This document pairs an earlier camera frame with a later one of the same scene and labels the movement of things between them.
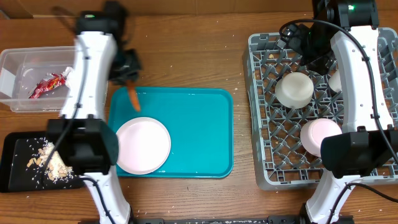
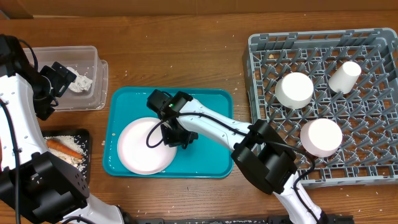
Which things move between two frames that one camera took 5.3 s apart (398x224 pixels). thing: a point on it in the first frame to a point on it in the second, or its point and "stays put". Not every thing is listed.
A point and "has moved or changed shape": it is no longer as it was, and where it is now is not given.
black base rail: x=270 y=219 stays put
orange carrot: x=131 y=86 has moved or changed shape
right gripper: x=321 y=67 to x=171 y=138
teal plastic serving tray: x=199 y=122 stays put
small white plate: x=314 y=130 stays put
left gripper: x=120 y=79 to x=60 y=75
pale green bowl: x=294 y=90 stays put
